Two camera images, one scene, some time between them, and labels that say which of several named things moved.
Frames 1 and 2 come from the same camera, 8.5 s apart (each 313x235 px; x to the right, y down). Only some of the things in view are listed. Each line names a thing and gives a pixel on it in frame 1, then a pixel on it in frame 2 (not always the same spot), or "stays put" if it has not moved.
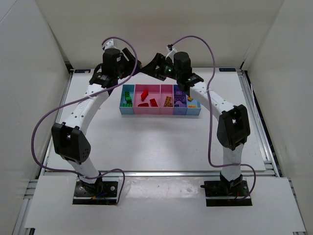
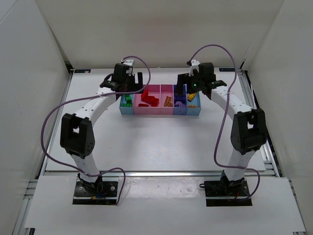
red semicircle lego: [144, 95] stays put
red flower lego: [143, 105] stays put
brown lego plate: [168, 102] stays put
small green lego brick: [130, 105] stays put
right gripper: [158, 67] → [184, 82]
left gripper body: [127, 61] → [133, 82]
